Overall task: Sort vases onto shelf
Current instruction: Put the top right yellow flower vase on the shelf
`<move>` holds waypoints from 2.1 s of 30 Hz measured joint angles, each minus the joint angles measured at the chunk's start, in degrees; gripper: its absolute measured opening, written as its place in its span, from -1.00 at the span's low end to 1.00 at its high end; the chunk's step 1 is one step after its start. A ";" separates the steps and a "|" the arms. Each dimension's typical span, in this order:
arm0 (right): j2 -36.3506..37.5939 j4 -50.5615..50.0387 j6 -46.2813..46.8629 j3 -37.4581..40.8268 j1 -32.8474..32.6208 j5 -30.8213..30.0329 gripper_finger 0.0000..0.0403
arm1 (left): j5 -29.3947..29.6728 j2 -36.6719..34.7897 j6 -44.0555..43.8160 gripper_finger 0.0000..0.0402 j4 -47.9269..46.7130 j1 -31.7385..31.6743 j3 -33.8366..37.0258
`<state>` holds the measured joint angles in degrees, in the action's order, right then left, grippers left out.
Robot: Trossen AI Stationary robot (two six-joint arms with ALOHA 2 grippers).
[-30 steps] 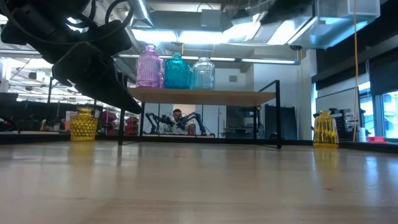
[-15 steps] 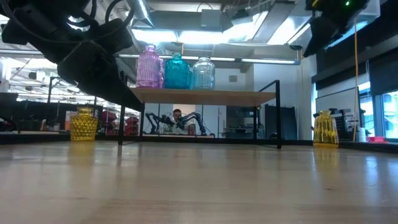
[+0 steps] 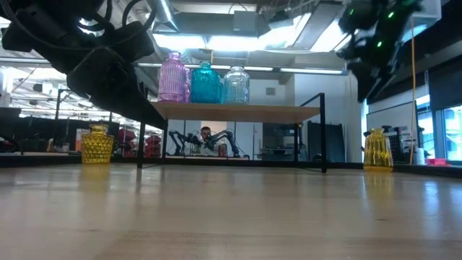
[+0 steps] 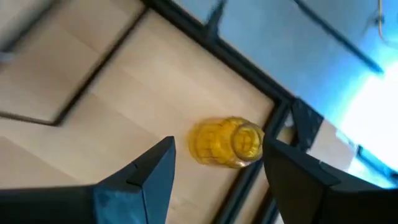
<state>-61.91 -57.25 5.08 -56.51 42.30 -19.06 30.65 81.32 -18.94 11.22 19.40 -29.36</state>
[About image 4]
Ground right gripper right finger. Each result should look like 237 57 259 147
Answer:
262 138 393 224

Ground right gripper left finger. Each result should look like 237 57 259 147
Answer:
91 136 177 224

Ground tall yellow ribbed glass vase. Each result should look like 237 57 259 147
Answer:
188 116 266 169

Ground wooden shelf with black legs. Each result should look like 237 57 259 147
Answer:
0 0 149 127

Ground black metal rig frame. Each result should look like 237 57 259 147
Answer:
141 0 330 224

